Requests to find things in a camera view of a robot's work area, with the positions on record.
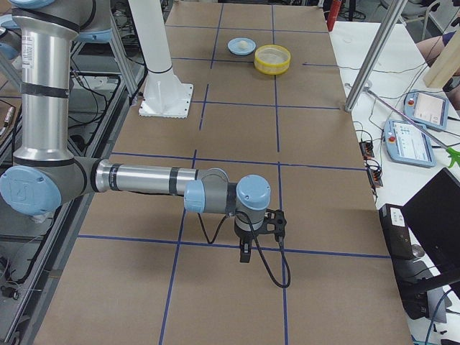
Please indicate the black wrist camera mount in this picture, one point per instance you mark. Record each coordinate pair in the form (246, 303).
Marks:
(274, 223)

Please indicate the far teach pendant tablet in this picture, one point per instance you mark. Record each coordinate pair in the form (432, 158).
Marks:
(426, 108)

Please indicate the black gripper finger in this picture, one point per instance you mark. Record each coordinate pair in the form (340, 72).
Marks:
(244, 253)

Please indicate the white steamed bun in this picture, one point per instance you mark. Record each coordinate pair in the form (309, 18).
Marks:
(242, 45)

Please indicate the wooden beam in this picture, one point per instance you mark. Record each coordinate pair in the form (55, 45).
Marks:
(445, 66)

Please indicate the yellow bamboo steamer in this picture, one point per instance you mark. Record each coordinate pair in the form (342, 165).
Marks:
(272, 59)

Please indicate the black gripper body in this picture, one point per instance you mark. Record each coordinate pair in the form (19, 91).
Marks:
(245, 237)

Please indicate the teach pendant tablet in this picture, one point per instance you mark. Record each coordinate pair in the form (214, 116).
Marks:
(426, 108)
(407, 145)

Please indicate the orange black adapter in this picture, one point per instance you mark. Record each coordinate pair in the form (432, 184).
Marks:
(375, 177)
(366, 148)

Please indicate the black monitor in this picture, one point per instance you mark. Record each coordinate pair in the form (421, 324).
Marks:
(432, 214)

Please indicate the red cylinder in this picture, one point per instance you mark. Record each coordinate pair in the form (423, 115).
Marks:
(333, 14)

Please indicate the light blue plate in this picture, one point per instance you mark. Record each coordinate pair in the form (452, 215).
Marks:
(233, 49)

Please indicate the orange black adapter far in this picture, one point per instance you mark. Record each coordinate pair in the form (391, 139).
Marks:
(366, 148)

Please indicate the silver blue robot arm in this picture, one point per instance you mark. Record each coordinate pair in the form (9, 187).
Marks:
(45, 174)

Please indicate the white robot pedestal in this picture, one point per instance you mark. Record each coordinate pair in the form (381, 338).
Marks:
(164, 94)

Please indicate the person at desk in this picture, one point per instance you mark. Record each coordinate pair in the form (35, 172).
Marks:
(431, 48)

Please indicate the aluminium frame post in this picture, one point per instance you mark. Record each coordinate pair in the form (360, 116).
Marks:
(380, 39)

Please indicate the black computer box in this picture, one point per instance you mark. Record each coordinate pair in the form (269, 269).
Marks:
(419, 289)

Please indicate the orange black adapter near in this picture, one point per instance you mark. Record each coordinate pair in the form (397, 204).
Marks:
(375, 177)

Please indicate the near teach pendant tablet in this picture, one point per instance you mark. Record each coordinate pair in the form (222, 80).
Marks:
(407, 145)

